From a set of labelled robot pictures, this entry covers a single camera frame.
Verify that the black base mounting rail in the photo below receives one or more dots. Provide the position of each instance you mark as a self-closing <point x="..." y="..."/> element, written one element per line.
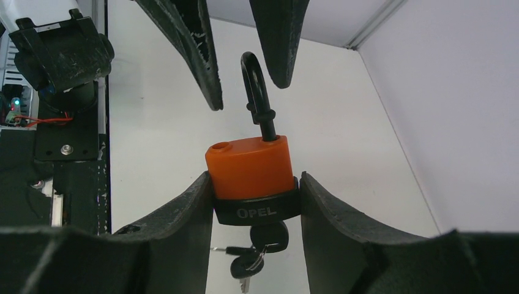
<point x="55" y="170"/>

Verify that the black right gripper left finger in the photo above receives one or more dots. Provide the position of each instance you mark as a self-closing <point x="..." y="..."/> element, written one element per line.
<point x="166" y="251"/>

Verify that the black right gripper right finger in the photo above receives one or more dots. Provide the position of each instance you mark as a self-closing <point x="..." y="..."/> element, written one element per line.
<point x="346" y="251"/>

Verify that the black-headed key bunch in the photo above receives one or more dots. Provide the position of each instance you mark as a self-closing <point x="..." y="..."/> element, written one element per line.
<point x="249" y="261"/>

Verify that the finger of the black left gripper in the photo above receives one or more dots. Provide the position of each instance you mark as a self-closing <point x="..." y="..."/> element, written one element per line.
<point x="186" y="24"/>
<point x="279" y="26"/>

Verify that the orange black padlock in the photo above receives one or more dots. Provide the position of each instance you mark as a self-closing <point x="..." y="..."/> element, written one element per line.
<point x="253" y="178"/>

